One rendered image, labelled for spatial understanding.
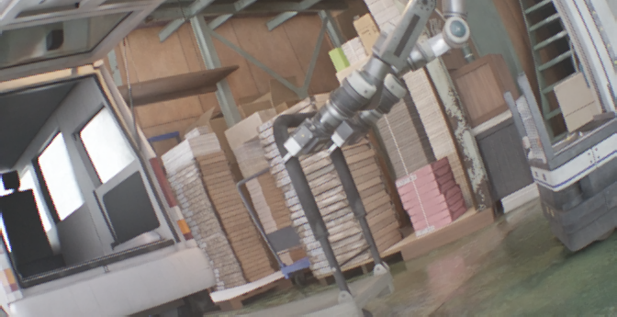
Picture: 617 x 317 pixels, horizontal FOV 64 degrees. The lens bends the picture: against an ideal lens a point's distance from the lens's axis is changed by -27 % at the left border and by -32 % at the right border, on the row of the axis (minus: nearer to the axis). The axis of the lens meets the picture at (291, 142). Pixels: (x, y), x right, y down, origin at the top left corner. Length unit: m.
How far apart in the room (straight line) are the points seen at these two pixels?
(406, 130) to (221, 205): 2.12
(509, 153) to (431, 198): 0.62
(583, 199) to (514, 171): 1.82
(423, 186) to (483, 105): 0.63
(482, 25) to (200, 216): 3.06
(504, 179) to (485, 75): 0.59
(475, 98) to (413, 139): 0.78
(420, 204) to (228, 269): 2.44
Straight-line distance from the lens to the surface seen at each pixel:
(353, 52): 4.30
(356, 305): 1.82
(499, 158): 3.47
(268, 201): 5.85
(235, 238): 5.66
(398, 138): 4.15
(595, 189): 1.66
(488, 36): 4.28
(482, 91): 3.47
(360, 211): 2.09
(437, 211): 3.69
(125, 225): 4.00
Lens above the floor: 0.48
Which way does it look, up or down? 6 degrees up
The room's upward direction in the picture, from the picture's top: 22 degrees counter-clockwise
